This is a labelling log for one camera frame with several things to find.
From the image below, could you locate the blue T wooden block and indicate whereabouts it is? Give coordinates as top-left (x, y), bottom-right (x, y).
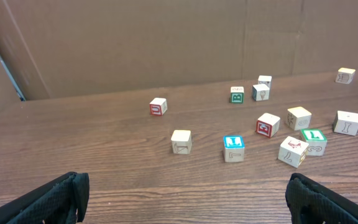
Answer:
top-left (223, 136), bottom-right (245, 162)

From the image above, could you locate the yellow S wooden block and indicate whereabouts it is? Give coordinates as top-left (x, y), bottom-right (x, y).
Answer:
top-left (285, 106), bottom-right (312, 131)

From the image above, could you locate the dark green J wooden block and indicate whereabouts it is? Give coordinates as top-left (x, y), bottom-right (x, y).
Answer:
top-left (258, 75), bottom-right (272, 88)

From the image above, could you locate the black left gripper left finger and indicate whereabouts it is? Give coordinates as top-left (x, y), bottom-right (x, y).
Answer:
top-left (0, 172), bottom-right (90, 224)

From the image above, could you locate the yellow top far block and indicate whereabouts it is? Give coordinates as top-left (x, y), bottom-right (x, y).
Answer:
top-left (335, 68), bottom-right (356, 84)

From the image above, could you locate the plain I wooden block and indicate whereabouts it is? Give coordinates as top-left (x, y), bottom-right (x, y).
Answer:
top-left (333, 111), bottom-right (358, 136)

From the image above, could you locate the ice cream wooden block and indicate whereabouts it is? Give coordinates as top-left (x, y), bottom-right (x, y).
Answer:
top-left (252, 84), bottom-right (270, 101)

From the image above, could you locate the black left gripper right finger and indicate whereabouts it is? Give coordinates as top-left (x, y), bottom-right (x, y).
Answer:
top-left (285, 173), bottom-right (358, 224)

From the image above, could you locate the brown cardboard backdrop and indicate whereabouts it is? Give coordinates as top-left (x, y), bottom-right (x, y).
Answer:
top-left (0, 0), bottom-right (358, 100)

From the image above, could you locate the green B wooden block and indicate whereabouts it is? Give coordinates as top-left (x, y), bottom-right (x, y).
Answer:
top-left (230, 86), bottom-right (244, 104)

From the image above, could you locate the red bird yellow block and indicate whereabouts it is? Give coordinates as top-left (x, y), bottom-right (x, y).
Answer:
top-left (278, 136), bottom-right (309, 168)

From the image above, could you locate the yellow top left block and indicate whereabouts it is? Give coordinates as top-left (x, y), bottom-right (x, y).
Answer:
top-left (171, 130), bottom-right (192, 154)

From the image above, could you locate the red U wooden block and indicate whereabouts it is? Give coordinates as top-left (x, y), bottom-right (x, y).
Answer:
top-left (149, 98), bottom-right (168, 116)

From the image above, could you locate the green L wooden block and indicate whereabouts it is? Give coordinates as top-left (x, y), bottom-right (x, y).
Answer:
top-left (299, 129), bottom-right (328, 156)

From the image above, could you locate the red C wooden block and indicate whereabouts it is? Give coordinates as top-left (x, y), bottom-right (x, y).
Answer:
top-left (255, 113), bottom-right (280, 138)

